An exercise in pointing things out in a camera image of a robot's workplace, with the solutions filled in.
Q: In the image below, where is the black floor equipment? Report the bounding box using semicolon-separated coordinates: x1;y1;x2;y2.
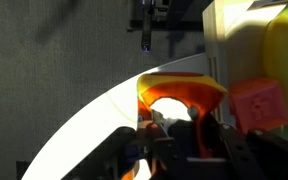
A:
126;0;206;55

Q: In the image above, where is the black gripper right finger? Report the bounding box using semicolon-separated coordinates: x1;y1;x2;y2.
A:
217;123;288;180

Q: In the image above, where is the light wooden tray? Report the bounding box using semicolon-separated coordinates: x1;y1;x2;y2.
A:
202;0;288;134

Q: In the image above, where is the small orange red cube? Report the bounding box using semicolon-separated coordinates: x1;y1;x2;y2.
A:
228;77;288;135

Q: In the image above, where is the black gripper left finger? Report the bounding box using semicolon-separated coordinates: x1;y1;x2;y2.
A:
62;123;185;180

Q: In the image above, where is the yellow toy banana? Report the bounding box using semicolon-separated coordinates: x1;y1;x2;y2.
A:
263;3;288;123

